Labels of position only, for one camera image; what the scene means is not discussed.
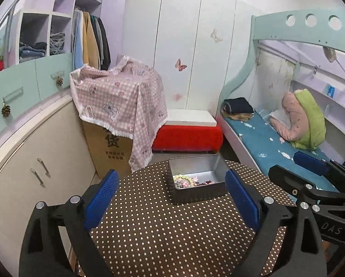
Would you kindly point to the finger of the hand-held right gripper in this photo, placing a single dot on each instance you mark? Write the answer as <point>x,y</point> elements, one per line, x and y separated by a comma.
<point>311,163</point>
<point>288,179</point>

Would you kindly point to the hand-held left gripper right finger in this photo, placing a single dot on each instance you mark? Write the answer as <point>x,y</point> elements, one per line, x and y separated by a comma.
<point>241,199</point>

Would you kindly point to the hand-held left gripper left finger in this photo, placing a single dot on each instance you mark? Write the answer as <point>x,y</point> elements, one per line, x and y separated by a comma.
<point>101,199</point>

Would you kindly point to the dark metal tin box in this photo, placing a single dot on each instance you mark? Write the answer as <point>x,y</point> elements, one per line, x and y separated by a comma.
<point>195,196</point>

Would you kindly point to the green blanket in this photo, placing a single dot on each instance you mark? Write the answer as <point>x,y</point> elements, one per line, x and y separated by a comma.
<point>314,121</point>

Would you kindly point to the pink pillow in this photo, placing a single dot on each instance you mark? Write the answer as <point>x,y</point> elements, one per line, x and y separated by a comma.
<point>295,118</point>

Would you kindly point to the blue bed sheet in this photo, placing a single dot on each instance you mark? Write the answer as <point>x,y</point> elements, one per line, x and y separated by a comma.
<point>262,138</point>

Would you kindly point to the cardboard box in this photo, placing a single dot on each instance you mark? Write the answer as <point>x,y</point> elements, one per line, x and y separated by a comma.
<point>106,150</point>

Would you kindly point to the brown polka dot tablecloth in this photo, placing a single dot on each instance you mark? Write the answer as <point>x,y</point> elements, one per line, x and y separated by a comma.
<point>161,236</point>

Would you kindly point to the small blue box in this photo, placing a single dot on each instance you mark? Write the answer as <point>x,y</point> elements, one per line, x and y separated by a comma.
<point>331,90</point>

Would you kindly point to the tan folded cloth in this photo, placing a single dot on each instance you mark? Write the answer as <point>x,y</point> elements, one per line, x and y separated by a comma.
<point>237,116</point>

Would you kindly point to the red ottoman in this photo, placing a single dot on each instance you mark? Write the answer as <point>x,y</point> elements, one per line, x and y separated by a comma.
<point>187,138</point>

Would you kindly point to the beige cabinet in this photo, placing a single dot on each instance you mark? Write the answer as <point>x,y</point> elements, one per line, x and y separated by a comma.
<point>22,164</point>

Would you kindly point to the dark folded clothes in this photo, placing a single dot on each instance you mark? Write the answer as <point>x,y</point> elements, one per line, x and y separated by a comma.
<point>238,105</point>

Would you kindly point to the white board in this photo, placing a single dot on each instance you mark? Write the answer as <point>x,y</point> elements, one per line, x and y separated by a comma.
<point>189,118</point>

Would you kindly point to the pink checked cloth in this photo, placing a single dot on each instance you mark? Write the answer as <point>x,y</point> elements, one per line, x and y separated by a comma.
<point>126,101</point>

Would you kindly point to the grey hanging pouch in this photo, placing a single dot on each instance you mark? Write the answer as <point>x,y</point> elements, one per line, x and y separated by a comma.
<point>330,54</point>

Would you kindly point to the pale pink sticker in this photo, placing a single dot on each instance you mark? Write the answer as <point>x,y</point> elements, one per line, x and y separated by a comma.
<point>178,97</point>

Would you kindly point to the pinecone ornament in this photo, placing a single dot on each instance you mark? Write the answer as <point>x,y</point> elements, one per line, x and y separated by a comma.
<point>59,81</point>
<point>6,111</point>

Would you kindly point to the teal drawer unit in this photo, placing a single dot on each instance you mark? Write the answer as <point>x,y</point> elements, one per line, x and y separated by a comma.
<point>25,92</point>

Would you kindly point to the pink butterfly sticker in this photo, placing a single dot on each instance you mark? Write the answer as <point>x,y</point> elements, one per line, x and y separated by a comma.
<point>180,65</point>

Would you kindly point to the dark hanging garments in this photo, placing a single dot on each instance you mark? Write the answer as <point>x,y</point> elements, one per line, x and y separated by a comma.
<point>103,46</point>

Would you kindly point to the light blue hanging garment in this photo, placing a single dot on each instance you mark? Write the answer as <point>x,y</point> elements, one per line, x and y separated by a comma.
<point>77,43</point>

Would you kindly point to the yellow hanging garment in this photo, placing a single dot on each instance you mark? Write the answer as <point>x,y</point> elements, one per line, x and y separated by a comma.
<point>90,40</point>

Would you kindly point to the pale butterfly sticker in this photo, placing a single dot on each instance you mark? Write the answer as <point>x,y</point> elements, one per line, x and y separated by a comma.
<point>215,35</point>

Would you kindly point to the folded grey clothes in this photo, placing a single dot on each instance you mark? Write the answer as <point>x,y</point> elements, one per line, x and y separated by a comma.
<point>57,43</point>

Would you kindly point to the folded blue jeans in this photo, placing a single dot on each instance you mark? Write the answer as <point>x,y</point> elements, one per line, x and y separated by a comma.
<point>31,53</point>

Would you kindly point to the white wardrobe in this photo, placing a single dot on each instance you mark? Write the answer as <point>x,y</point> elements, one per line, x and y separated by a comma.
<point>184,34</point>

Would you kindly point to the lavender open shelf unit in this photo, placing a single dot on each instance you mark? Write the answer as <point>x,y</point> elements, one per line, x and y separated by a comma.
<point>62,5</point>

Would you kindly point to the metal handrail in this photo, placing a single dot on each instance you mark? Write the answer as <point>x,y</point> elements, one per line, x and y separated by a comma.
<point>13,5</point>

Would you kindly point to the teal bunk bed frame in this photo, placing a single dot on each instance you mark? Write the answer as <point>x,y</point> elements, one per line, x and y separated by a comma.
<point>247,72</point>

